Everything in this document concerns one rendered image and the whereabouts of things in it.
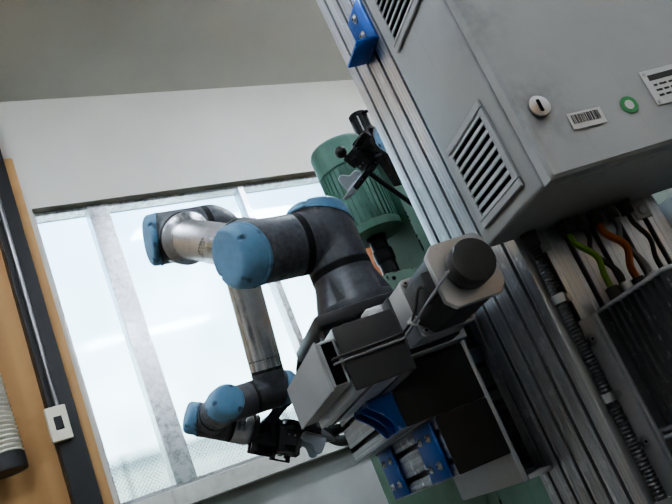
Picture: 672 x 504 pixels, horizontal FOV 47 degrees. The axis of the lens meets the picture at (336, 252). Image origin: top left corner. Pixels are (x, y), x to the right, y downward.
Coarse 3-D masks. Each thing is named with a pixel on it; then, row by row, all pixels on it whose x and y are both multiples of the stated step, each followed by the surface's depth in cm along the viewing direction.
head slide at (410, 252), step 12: (384, 180) 234; (396, 204) 231; (408, 204) 230; (408, 216) 228; (408, 228) 228; (420, 228) 228; (396, 240) 234; (408, 240) 229; (420, 240) 226; (396, 252) 235; (408, 252) 230; (420, 252) 226; (408, 264) 231; (420, 264) 226
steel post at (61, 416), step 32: (0, 160) 325; (0, 192) 319; (0, 224) 312; (32, 288) 306; (32, 320) 298; (32, 352) 295; (64, 384) 295; (64, 416) 287; (64, 448) 284; (96, 480) 284
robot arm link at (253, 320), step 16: (224, 208) 178; (256, 288) 177; (240, 304) 176; (256, 304) 176; (240, 320) 176; (256, 320) 175; (256, 336) 175; (272, 336) 177; (256, 352) 174; (272, 352) 175; (256, 368) 174; (272, 368) 174; (256, 384) 173; (272, 384) 173; (288, 384) 175; (272, 400) 173; (288, 400) 175
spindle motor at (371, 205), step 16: (320, 144) 230; (336, 144) 228; (320, 160) 230; (336, 160) 227; (320, 176) 231; (336, 176) 227; (368, 176) 226; (336, 192) 226; (368, 192) 224; (384, 192) 226; (352, 208) 223; (368, 208) 222; (384, 208) 222; (368, 224) 220; (384, 224) 221; (400, 224) 227
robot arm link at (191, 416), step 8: (192, 408) 174; (184, 416) 178; (192, 416) 173; (184, 424) 175; (192, 424) 173; (200, 424) 173; (232, 424) 176; (184, 432) 176; (192, 432) 174; (200, 432) 175; (208, 432) 173; (216, 432) 174; (224, 432) 176; (232, 432) 176; (224, 440) 177
